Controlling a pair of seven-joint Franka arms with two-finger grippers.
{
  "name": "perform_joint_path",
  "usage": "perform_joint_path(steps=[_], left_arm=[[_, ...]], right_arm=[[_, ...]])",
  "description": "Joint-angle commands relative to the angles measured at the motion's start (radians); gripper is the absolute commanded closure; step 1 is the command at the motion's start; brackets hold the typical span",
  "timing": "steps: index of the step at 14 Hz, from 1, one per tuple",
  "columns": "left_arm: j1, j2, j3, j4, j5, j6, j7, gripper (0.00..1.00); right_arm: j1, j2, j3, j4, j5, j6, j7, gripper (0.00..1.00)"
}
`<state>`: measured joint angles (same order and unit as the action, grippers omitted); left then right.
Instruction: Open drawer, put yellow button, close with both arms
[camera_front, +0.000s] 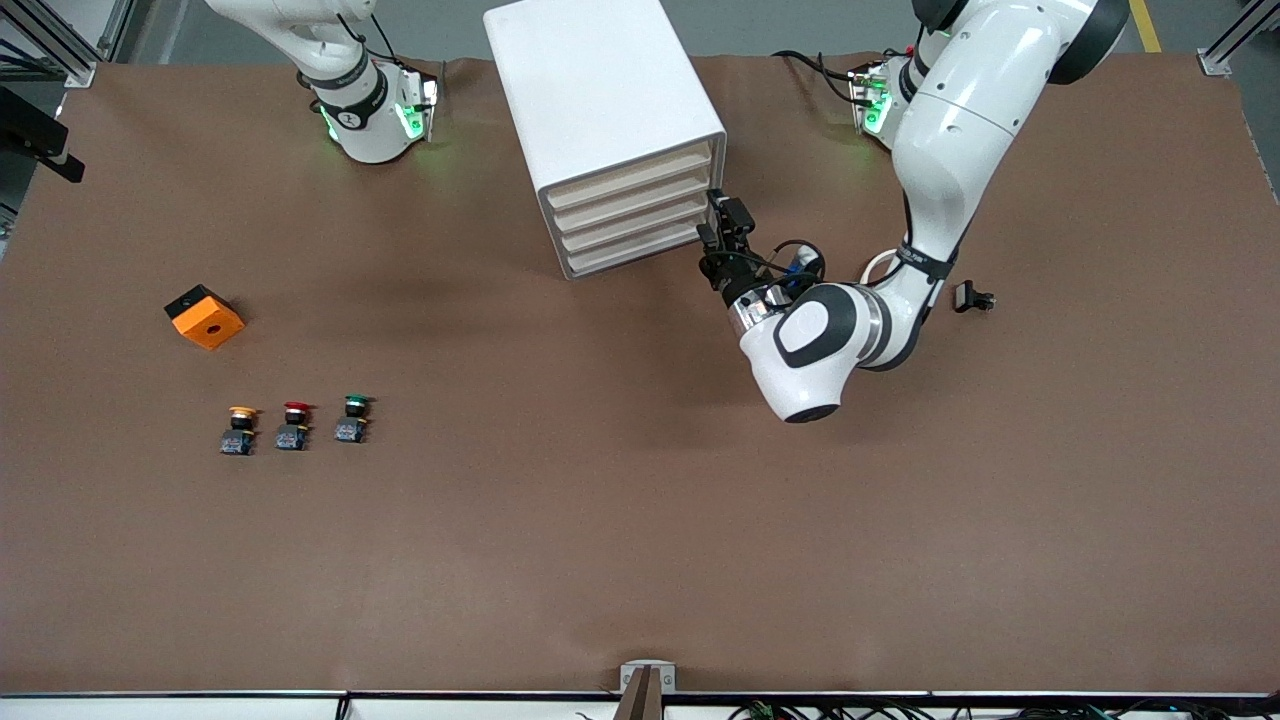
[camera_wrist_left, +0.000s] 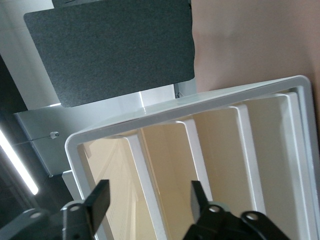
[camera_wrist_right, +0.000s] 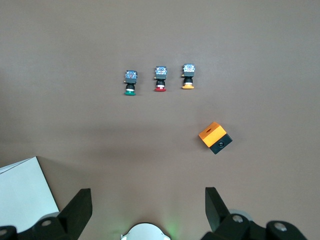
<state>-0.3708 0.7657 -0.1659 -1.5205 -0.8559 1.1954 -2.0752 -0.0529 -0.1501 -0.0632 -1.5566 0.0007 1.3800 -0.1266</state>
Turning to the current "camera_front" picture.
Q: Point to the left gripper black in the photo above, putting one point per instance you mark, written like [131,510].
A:
[731,274]

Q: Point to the cream cabinet drawer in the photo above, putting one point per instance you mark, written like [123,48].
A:
[634,247]
[630,178]
[634,223]
[632,200]

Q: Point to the yellow push button switch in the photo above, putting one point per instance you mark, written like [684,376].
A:
[238,440]

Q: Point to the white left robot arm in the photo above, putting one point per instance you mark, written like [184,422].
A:
[960,130]

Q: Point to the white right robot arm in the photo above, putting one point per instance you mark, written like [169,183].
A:
[365,125]

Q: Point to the white drawer cabinet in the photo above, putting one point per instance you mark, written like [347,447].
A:
[590,80]

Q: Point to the orange and black button box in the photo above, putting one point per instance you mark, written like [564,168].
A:
[208,322]

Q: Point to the small black clip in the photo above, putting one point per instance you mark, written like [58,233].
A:
[968,297]

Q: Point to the brown table cover sheet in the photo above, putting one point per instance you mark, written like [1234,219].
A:
[600,520]

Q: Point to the aluminium frame profile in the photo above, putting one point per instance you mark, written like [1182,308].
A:
[1235,40]
[60,40]

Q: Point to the white curved plastic bracket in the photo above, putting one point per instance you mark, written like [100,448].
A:
[872,265]

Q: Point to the red push button switch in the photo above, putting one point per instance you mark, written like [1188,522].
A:
[292,436]

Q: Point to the green push button switch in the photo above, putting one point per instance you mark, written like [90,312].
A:
[350,430]

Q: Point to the metal bracket with brown post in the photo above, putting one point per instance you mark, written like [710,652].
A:
[647,690]

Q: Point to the white table edge rail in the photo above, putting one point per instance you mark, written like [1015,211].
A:
[200,708]

